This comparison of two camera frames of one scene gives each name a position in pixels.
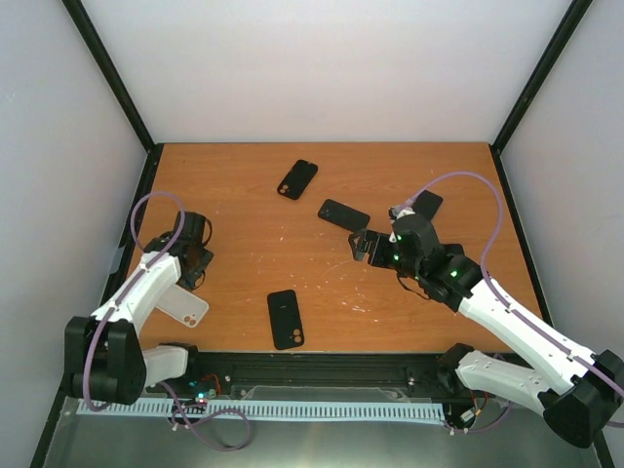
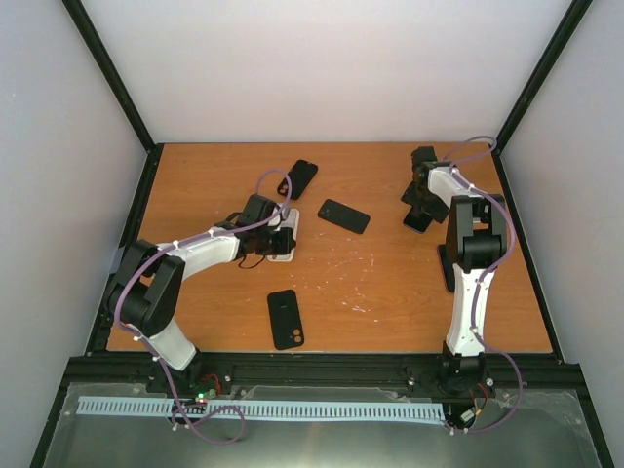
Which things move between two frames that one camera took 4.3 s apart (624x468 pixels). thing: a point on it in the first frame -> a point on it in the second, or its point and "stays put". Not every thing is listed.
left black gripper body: [194, 272] -> [268, 246]
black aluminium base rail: [227, 372] stays put
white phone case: [184, 305] -> [292, 221]
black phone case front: [286, 319] stays put
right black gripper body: [407, 266] -> [425, 201]
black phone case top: [297, 179] stays put
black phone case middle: [342, 215] stays put
